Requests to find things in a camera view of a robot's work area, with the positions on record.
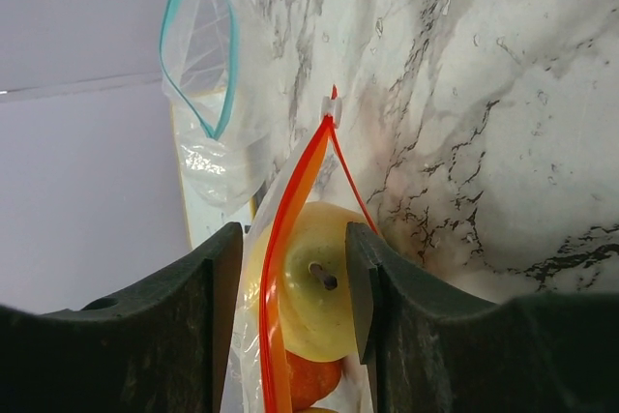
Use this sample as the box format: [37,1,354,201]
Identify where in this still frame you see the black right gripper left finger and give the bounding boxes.
[1,222,242,412]

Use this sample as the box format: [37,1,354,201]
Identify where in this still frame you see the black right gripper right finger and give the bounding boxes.
[345,222,618,412]

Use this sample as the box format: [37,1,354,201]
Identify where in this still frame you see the fake tan pear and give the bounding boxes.
[277,201,367,362]

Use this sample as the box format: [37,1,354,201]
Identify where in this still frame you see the orange zip clear bag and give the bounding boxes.
[230,92,372,412]

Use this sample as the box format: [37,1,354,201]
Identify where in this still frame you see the blue zip clear bag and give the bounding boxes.
[159,0,276,214]

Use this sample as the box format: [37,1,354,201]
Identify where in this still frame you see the fake orange tomato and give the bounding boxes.
[286,351,342,412]

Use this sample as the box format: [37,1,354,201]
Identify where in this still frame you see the fake yellow lemon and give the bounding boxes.
[295,407,338,413]

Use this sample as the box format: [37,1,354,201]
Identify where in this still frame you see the yellow framed whiteboard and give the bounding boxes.
[169,103,255,249]

